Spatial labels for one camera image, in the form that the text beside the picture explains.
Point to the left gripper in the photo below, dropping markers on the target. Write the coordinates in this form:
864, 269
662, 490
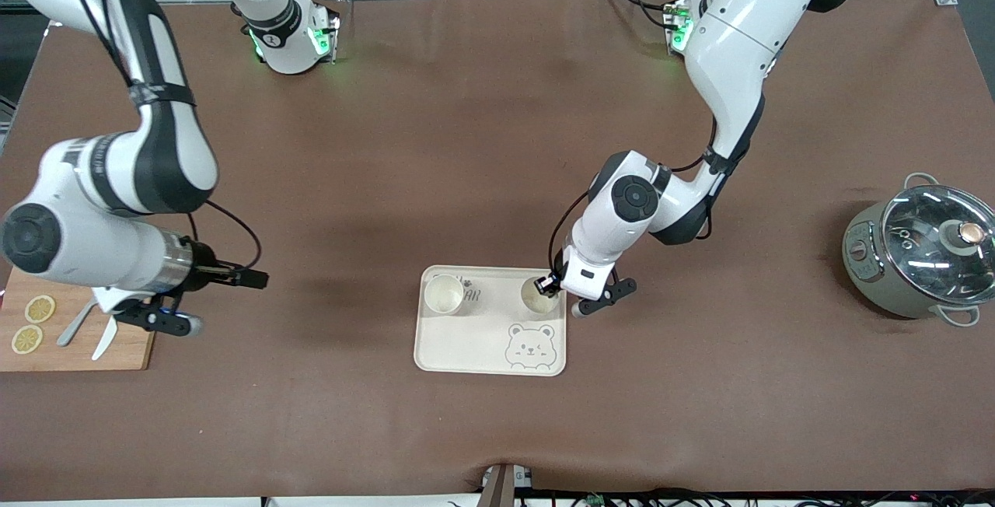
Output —
549, 283

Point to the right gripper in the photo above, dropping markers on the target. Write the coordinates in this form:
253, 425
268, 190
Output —
208, 272

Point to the white IKEA cup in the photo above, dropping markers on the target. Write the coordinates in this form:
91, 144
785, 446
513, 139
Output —
444, 295
540, 305

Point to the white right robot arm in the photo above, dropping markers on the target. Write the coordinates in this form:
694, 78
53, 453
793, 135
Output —
155, 149

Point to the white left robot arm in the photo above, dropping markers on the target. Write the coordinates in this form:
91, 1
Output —
731, 48

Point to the cream bear print tray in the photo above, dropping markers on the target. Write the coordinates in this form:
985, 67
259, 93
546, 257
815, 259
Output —
474, 344

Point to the wooden cutting board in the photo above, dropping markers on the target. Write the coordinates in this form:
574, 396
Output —
132, 351

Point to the white plastic knife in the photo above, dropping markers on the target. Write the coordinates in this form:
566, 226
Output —
102, 344

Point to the yellow lemon slice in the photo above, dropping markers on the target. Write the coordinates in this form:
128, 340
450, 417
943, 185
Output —
27, 339
40, 309

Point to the glass pot lid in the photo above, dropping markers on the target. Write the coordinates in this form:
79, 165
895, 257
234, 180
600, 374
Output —
933, 258

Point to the brown camera stand post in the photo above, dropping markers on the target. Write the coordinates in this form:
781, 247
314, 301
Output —
497, 487

